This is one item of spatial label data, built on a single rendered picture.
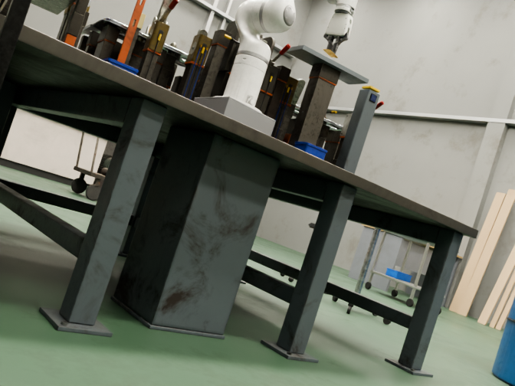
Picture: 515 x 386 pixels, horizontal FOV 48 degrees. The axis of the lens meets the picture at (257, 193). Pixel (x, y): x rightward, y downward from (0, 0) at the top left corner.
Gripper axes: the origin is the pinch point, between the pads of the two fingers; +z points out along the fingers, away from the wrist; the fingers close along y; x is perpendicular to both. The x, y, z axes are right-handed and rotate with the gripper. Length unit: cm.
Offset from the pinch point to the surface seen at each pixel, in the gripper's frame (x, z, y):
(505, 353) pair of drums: -149, 109, -77
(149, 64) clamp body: 58, 36, 41
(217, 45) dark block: 39, 19, 28
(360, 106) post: -19.8, 18.2, -11.3
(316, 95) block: 4.3, 23.0, -2.5
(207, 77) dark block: 39, 33, 27
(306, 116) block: 5.6, 32.8, -1.8
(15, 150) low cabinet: -251, 98, 604
